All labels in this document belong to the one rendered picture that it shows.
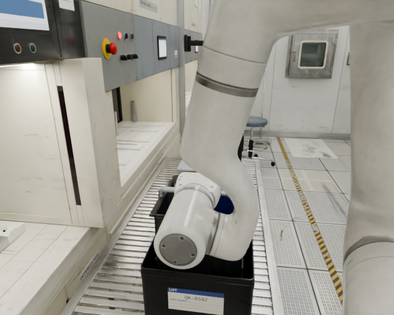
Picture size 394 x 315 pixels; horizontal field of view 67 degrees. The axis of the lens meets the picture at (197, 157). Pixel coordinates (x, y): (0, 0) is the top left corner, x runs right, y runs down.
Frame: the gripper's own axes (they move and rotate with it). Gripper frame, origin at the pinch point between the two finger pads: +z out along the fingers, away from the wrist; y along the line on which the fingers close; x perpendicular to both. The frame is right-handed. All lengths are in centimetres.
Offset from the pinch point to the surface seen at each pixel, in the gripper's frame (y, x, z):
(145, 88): -64, -1, 154
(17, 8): -39, 38, -6
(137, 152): -48, -26, 83
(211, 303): 3.9, -28.7, -14.1
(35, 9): -39, 38, 0
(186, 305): -2.3, -30.2, -14.1
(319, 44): 116, 31, 408
